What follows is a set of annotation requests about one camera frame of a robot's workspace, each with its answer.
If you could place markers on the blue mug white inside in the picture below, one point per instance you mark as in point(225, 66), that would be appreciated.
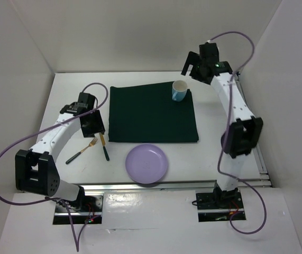
point(179, 90)

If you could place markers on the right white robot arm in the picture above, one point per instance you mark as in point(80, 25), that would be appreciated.
point(243, 127)

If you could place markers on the dark green cloth napkin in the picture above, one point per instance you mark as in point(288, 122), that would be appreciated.
point(147, 114)

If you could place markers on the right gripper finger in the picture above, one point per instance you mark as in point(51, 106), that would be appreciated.
point(191, 60)
point(194, 74)

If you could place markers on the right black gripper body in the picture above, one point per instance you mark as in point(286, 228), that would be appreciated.
point(197, 65)

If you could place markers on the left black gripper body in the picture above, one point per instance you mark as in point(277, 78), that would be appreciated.
point(92, 124)

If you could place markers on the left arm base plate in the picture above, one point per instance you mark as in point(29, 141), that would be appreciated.
point(90, 211)

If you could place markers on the gold knife green handle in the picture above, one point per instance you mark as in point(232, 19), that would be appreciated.
point(104, 146)

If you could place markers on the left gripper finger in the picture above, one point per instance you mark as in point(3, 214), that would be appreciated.
point(99, 122)
point(88, 135)

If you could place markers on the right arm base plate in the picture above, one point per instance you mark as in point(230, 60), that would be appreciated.
point(209, 211)

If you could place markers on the gold fork green handle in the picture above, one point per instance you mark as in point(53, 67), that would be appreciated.
point(91, 144)

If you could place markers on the lilac plastic plate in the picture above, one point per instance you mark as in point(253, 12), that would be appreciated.
point(146, 164)

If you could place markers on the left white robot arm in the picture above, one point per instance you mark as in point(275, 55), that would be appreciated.
point(35, 169)

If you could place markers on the aluminium rail front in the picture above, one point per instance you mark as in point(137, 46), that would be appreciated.
point(145, 184)

